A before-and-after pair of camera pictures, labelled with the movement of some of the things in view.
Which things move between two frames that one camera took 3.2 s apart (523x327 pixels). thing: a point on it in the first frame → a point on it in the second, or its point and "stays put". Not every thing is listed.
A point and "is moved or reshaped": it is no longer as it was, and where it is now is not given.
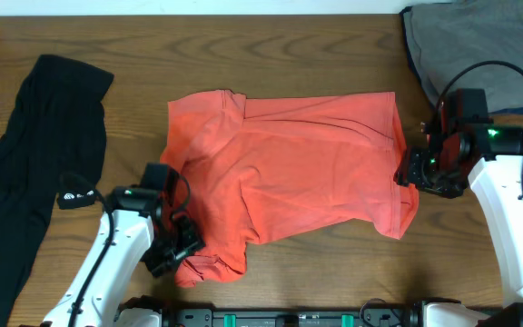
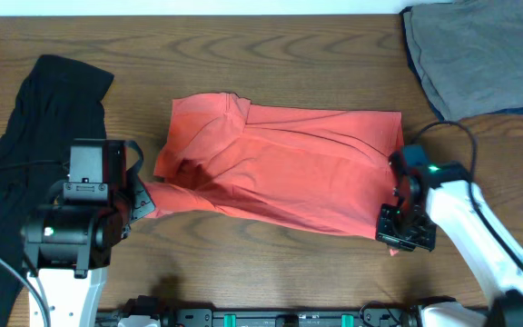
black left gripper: x=176 y=250 → x=140 y=198
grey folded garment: x=445 y=39 stays put
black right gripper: x=409 y=171 → x=384 y=232
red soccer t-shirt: x=265 y=167 is moved or reshaped
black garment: x=57 y=127 stays put
